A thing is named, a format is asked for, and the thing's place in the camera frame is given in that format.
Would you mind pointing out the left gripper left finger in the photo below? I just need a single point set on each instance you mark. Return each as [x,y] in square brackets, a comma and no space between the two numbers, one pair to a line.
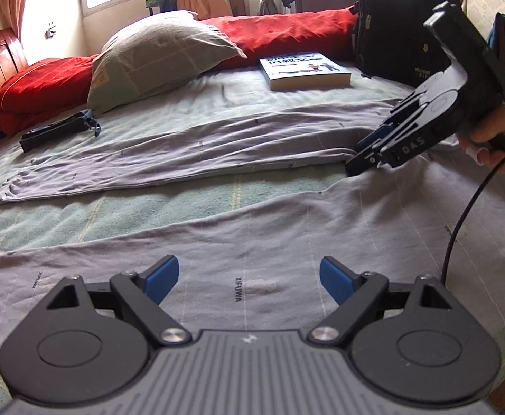
[139,296]

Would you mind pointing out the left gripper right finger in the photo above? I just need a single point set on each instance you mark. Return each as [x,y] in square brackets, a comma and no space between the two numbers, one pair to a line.
[359,298]

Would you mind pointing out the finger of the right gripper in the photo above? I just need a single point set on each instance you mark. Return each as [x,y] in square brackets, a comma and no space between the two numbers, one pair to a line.
[378,134]
[368,158]

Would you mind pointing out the grey sweatpants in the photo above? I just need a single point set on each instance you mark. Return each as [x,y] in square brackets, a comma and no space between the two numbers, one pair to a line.
[249,244]

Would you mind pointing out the person's right hand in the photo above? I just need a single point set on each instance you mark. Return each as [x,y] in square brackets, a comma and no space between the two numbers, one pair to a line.
[487,129]

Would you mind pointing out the black backpack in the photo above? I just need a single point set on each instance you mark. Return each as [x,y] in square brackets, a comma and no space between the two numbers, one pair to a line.
[391,42]

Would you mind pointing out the white blue paperback book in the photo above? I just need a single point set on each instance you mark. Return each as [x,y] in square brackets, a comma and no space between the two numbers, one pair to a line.
[310,71]

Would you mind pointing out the black folded umbrella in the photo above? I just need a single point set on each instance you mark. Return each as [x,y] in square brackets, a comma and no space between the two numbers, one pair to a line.
[78,122]

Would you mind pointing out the cardboard box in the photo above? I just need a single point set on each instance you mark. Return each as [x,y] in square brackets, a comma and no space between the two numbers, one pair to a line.
[207,9]

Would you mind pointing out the red duvet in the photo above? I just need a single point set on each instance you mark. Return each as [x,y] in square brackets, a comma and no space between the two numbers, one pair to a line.
[51,86]

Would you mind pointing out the grey-green plaid pillow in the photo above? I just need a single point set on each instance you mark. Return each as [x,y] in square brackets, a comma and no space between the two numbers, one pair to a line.
[155,55]

